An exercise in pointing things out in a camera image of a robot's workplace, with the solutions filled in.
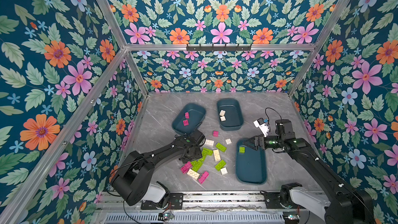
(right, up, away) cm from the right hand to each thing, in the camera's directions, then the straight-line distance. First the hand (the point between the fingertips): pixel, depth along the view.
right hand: (247, 141), depth 76 cm
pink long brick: (-32, -16, +8) cm, 37 cm away
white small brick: (-10, +9, +28) cm, 31 cm away
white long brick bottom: (-28, -19, +5) cm, 34 cm away
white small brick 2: (-8, -4, +17) cm, 19 cm away
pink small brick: (-35, +11, +28) cm, 46 cm away
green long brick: (-12, -7, +15) cm, 21 cm away
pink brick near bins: (-15, 0, +20) cm, 25 cm away
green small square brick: (0, -8, +12) cm, 15 cm away
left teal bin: (-32, +10, +29) cm, 44 cm away
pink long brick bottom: (-21, -19, +4) cm, 29 cm away
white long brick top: (-19, -4, +16) cm, 25 cm away
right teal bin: (+4, -16, +7) cm, 18 cm away
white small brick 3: (-11, -18, +6) cm, 22 cm away
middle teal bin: (-5, +12, +32) cm, 34 cm away
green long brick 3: (-12, -15, +10) cm, 22 cm away
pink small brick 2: (-35, +7, +24) cm, 43 cm away
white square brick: (-10, +13, +30) cm, 34 cm away
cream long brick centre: (-15, -11, +12) cm, 22 cm away
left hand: (-25, -10, +9) cm, 28 cm away
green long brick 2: (-21, -9, +12) cm, 26 cm away
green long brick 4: (-26, -15, +8) cm, 31 cm away
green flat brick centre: (-20, -9, +12) cm, 25 cm away
